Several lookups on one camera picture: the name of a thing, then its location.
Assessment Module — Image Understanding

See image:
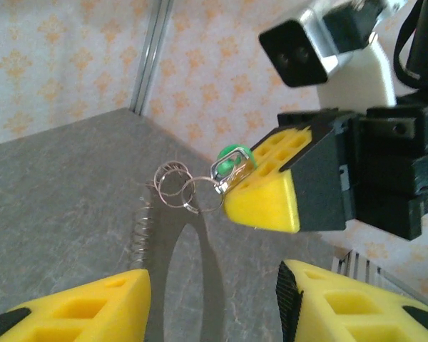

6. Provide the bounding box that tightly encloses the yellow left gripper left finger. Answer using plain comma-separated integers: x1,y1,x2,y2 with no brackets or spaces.
0,269,153,342

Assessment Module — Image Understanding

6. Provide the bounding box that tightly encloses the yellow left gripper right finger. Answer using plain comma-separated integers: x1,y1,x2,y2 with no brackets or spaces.
276,259,428,342

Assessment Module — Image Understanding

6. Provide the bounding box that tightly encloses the silver key with green tag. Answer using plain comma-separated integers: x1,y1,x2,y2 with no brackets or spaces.
209,142,258,195

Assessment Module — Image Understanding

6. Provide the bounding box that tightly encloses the slotted grey cable duct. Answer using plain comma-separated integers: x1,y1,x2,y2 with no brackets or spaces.
330,248,392,285

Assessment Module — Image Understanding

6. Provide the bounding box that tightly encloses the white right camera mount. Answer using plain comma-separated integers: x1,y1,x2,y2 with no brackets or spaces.
317,31,397,110

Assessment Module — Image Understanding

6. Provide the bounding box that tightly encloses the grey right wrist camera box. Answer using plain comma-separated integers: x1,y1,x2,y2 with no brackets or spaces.
258,0,388,88

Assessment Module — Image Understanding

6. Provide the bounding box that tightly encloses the thin black cable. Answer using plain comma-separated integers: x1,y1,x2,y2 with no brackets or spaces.
393,0,427,85

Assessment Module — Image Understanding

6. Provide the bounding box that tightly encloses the aluminium frame post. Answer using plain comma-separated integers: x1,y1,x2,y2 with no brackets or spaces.
128,0,175,115

